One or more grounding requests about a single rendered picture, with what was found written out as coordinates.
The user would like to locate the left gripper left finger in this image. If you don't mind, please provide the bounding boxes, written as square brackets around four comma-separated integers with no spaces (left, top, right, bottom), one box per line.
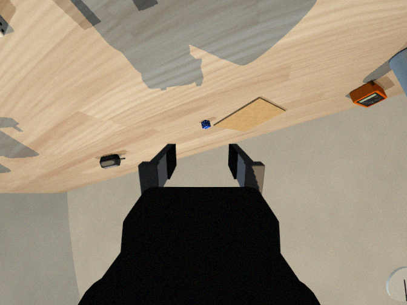
[138,143,177,195]

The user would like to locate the orange digital multimeter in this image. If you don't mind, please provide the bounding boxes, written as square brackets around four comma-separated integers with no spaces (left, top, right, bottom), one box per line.
[349,81,387,108]

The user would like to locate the orange square mat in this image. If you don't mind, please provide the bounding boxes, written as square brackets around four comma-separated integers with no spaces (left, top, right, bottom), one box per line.
[214,97,286,132]

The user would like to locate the blue die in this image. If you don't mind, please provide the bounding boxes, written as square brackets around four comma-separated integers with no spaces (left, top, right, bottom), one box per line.
[201,120,211,129]

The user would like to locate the grey plastic bottle with blue cap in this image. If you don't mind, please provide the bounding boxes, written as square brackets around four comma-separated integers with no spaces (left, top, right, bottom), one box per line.
[389,48,407,96]

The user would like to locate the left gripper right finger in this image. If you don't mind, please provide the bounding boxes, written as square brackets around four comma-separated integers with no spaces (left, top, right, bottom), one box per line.
[228,143,265,194]

